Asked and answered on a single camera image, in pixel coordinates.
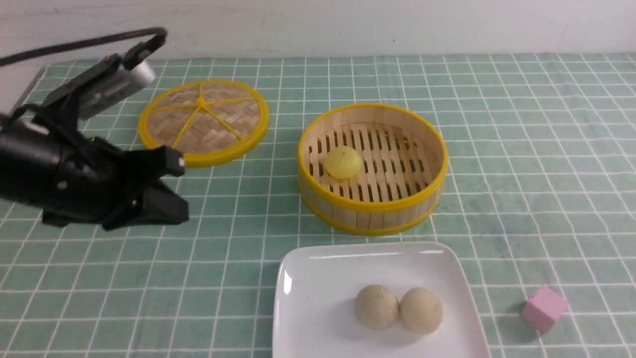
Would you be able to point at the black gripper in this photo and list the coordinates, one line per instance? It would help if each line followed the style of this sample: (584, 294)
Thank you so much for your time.
(47, 163)

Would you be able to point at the yellow steamed bun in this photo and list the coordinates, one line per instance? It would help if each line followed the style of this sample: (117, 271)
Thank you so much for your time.
(343, 163)

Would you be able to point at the white steamed bun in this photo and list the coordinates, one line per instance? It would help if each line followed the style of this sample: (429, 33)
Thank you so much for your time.
(421, 311)

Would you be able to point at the beige steamed bun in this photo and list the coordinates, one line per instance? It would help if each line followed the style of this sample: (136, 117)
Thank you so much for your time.
(377, 307)

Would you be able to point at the white square plate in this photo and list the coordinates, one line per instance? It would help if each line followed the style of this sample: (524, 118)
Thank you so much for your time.
(313, 311)

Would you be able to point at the bamboo steamer lid yellow rim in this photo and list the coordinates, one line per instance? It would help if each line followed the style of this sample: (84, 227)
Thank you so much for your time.
(211, 122)

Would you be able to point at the bamboo steamer basket yellow rim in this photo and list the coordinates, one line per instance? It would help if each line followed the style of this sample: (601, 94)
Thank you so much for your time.
(404, 164)

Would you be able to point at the pink cube block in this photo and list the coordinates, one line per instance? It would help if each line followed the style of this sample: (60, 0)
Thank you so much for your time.
(543, 309)

